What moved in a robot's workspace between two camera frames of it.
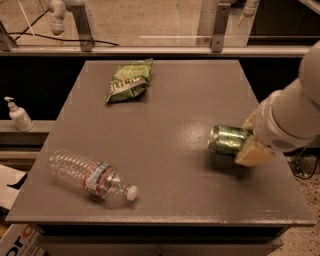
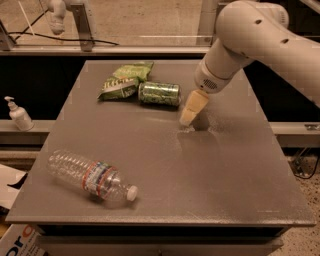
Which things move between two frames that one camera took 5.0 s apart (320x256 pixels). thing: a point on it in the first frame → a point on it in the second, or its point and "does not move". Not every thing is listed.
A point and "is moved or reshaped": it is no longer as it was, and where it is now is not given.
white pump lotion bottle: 20,116 does not move
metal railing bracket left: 83,26 does not move
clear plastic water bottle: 93,177 does not move
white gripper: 269,124 → 209,79
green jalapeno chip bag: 130,80 is moved or reshaped
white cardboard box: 23,240 does not move
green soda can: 227,140 → 164,94
